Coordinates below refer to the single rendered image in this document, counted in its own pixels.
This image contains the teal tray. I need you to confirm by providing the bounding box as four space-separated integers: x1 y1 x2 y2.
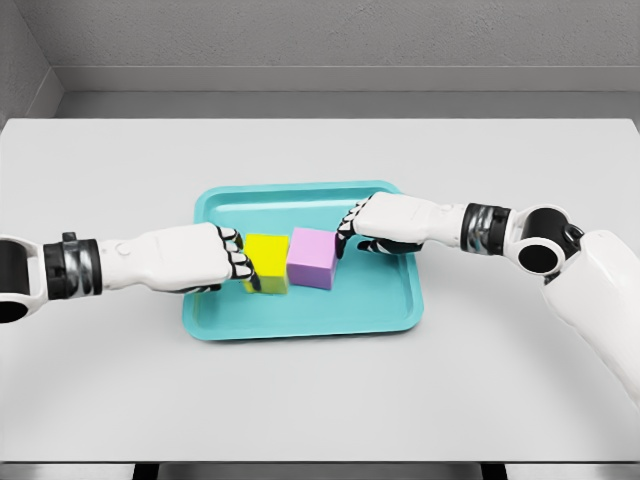
181 180 426 344

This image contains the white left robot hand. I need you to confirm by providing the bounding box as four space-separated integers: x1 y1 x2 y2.
141 222 263 294

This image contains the pink cube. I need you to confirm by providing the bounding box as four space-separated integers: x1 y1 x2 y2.
285 226 339 291

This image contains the yellow cube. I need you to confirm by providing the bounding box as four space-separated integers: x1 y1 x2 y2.
241 232 292 296

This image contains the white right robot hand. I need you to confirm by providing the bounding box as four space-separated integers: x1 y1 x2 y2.
335 191 437 259

